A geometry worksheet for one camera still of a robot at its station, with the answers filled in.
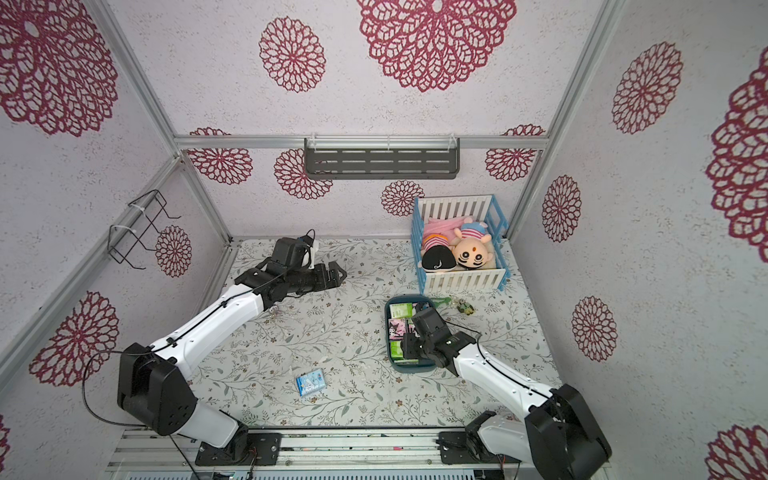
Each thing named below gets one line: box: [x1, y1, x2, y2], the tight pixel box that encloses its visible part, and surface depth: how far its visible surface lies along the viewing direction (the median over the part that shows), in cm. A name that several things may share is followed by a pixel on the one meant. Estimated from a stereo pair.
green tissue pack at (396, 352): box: [390, 340, 404, 360], surface depth 87 cm
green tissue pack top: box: [389, 302, 413, 319], surface depth 95 cm
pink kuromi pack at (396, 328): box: [388, 318, 407, 341], surface depth 91 cm
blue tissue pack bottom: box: [295, 369, 326, 397], surface depth 84 cm
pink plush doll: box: [421, 216, 466, 272], surface depth 105 cm
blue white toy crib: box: [411, 194, 511, 295], surface depth 105 cm
